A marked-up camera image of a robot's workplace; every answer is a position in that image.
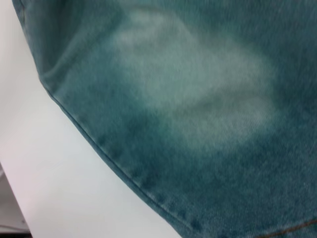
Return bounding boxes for blue denim shorts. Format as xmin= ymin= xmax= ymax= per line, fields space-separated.
xmin=10 ymin=0 xmax=317 ymax=238

